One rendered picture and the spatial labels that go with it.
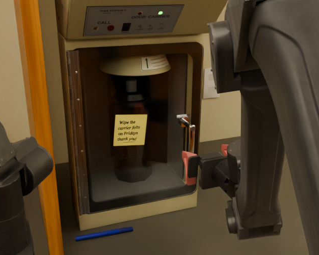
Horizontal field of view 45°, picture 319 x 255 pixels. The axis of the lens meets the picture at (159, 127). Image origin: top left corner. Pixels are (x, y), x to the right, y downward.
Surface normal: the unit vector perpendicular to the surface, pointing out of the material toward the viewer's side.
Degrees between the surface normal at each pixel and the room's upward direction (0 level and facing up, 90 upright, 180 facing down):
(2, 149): 67
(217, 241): 0
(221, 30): 49
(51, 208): 90
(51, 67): 90
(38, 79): 90
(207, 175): 93
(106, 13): 135
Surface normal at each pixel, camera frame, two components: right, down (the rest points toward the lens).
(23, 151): 0.90, -0.29
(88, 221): 0.36, 0.34
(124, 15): 0.25, 0.90
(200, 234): 0.00, -0.93
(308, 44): -0.12, -0.32
